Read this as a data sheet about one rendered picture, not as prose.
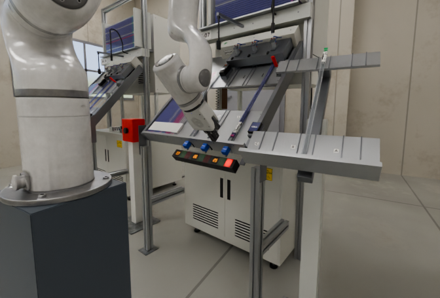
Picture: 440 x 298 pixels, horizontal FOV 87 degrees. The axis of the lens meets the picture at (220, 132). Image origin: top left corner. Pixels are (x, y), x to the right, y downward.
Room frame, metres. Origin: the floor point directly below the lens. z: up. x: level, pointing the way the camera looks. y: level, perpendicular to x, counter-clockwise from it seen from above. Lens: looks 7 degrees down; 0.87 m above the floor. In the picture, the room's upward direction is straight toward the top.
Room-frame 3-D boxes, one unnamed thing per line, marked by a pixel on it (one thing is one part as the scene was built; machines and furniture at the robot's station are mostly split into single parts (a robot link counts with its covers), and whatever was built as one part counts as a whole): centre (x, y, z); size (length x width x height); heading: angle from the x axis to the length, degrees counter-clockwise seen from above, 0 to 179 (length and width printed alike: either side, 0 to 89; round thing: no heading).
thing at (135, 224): (1.64, 0.62, 0.39); 0.24 x 0.24 x 0.78; 51
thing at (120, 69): (2.31, 1.00, 0.66); 1.01 x 0.73 x 1.31; 141
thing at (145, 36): (2.47, 0.89, 0.95); 1.33 x 0.82 x 1.90; 141
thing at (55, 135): (0.47, 0.33, 0.79); 0.19 x 0.19 x 0.18
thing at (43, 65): (0.49, 0.36, 1.00); 0.19 x 0.12 x 0.24; 49
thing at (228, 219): (1.56, -0.23, 0.31); 0.70 x 0.65 x 0.62; 51
